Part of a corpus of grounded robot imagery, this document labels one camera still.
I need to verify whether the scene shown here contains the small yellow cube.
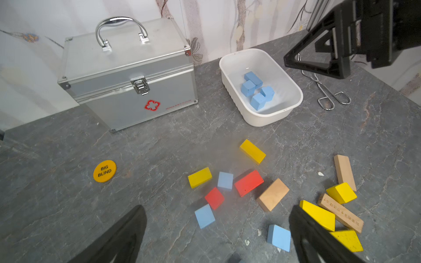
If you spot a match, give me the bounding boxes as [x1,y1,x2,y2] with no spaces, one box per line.
[326,183,357,204]

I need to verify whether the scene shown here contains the white plastic tray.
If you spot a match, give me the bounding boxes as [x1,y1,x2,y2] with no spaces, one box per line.
[219,48,303,127]

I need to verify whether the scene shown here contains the yellow long block top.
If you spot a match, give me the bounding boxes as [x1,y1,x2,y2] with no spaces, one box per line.
[240,139,266,165]

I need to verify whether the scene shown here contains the yellow big blind chip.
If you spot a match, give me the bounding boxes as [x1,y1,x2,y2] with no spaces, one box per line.
[93,160,117,183]

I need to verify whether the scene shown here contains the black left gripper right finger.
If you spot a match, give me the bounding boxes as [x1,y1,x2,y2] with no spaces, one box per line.
[289,205,363,263]

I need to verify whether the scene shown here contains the engraved wood block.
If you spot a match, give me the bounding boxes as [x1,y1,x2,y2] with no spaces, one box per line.
[318,194,364,234]

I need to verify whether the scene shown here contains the silver aluminium first aid case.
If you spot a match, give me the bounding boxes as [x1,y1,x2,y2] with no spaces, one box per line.
[58,16,198,132]

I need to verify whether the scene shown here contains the yellow block far left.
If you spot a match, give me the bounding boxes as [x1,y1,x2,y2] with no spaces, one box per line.
[188,167,213,188]

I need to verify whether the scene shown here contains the blue cube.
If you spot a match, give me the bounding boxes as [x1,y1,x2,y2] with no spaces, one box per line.
[241,80,256,97]
[260,86,275,101]
[195,204,216,229]
[267,225,291,252]
[251,93,266,111]
[217,172,234,191]

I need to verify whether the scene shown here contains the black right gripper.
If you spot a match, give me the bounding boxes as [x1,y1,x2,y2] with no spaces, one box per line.
[284,0,421,79]

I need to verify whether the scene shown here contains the long blue block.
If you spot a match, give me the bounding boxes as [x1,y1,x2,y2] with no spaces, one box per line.
[244,71,263,88]

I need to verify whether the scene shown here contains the natural wood block centre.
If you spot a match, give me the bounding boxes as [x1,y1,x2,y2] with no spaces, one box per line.
[257,179,289,212]

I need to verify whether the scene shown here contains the yellow block centre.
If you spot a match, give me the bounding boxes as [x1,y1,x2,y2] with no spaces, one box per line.
[299,200,335,232]

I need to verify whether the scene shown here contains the red long block centre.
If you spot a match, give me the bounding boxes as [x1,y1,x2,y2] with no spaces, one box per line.
[234,170,264,197]

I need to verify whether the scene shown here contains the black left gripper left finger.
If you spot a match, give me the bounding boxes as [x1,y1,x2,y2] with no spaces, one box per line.
[70,205,147,263]

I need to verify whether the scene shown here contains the yellow speckled block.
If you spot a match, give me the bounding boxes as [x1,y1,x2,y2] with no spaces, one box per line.
[330,230,364,253]

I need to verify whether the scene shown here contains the small red block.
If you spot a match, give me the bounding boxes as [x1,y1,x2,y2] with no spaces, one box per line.
[205,187,225,210]

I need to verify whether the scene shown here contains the plain wood block right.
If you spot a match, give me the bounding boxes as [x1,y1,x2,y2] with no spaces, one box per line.
[334,155,357,192]

